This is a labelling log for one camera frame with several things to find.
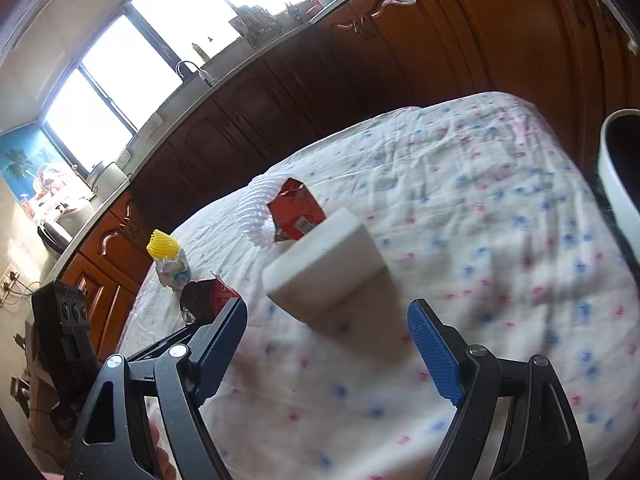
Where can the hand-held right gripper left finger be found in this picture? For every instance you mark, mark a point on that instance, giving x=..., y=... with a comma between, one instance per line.
x=220, y=345

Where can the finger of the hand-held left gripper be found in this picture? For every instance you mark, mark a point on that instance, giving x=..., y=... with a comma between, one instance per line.
x=150, y=350

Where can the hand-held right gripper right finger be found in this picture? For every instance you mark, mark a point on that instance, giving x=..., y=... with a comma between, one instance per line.
x=432, y=355

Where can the dark red packet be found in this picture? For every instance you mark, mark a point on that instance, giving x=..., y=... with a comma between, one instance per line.
x=212, y=292

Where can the white foam block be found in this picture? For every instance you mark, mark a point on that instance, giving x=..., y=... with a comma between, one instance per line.
x=325, y=265

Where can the white bin with black bag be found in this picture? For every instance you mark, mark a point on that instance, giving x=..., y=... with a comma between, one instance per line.
x=617, y=175

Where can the person's left hand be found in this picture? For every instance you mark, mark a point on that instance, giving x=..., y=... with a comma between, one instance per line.
x=160, y=452

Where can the crumpled paper ball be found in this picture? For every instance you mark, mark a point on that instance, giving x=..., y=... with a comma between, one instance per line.
x=175, y=270

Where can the black kitchen appliance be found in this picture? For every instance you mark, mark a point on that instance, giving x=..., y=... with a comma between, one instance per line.
x=52, y=237

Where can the white floral tablecloth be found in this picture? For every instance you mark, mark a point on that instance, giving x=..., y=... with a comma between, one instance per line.
x=450, y=260

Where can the yellow foam fruit net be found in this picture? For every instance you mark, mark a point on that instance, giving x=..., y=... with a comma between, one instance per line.
x=162, y=246

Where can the white foam fruit net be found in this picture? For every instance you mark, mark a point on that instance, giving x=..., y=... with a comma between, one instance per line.
x=250, y=210

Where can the red torn carton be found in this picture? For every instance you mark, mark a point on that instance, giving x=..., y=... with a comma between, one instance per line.
x=295, y=210

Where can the white rice cooker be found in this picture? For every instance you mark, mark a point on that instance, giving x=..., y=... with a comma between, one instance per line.
x=107, y=174

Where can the grey kitchen countertop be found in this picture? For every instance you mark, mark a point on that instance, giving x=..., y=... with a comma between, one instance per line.
x=200, y=97

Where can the sink faucet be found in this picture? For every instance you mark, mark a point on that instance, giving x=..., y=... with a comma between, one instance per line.
x=192, y=67

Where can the kitchen window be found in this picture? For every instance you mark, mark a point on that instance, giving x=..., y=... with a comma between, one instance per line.
x=150, y=60

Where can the wooden lower cabinets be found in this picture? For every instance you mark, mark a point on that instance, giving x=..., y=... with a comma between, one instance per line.
x=400, y=50

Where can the utensil holder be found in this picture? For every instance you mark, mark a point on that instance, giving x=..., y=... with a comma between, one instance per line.
x=250, y=22

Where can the wall socket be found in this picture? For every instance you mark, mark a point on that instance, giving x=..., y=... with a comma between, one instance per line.
x=10, y=282

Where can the wall poster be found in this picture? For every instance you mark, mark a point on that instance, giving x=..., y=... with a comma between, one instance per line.
x=30, y=170

